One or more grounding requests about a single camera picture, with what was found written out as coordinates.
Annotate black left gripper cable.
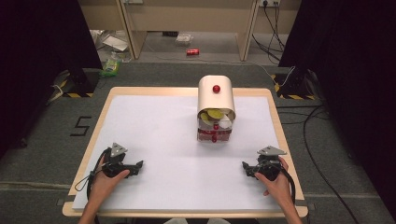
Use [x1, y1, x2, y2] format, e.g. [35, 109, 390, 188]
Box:
[74, 147, 112, 201]

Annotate beige desk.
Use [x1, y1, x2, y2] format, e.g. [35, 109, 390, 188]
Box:
[77, 0, 304, 63]

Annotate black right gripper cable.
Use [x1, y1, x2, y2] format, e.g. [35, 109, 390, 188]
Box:
[279, 165, 297, 205]

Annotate white mini drawer cabinet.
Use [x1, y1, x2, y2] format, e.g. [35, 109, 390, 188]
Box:
[196, 75, 237, 145]

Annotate person's knees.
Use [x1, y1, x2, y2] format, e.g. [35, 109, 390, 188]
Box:
[163, 217, 232, 224]

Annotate green packet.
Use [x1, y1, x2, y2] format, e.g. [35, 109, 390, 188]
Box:
[99, 57, 122, 78]

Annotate stand base with hazard tape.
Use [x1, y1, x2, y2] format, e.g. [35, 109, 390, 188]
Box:
[57, 68, 101, 99]
[270, 72, 318, 102]

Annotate olive yellow round disc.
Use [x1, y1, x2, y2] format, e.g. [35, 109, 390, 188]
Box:
[206, 108, 225, 121]

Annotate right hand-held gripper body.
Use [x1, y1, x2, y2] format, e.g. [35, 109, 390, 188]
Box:
[253, 145, 288, 182]

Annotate light wooden table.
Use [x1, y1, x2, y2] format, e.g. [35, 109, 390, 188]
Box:
[62, 86, 309, 219]

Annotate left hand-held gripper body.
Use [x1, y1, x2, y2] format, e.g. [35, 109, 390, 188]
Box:
[101, 142, 134, 179]

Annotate white round item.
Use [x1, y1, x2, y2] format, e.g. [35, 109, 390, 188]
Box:
[218, 118, 233, 130]

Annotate pile of white papers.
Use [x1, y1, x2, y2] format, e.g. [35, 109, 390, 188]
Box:
[89, 29, 131, 53]

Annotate black floor cables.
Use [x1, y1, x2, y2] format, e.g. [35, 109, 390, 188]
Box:
[276, 104, 363, 224]

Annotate person's right hand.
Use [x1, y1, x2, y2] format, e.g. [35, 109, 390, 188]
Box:
[254, 156, 296, 208]

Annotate clear plastic bag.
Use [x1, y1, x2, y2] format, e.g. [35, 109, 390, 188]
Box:
[174, 33, 194, 48]

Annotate black curtain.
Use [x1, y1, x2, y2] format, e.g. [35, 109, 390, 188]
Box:
[277, 0, 396, 220]
[0, 0, 104, 158]

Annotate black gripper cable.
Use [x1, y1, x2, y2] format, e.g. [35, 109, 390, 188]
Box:
[279, 165, 297, 205]
[74, 147, 112, 201]

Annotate white wall socket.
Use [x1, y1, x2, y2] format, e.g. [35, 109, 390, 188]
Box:
[259, 0, 282, 8]

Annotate person's left hand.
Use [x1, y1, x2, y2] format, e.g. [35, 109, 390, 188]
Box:
[89, 155, 132, 205]

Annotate black cables from socket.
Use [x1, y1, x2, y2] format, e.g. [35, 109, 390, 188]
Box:
[251, 1, 287, 63]

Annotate white table sheet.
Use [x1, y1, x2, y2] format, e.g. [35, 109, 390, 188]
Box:
[71, 94, 283, 213]

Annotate white floor cable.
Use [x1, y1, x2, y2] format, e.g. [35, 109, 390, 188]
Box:
[46, 83, 65, 106]

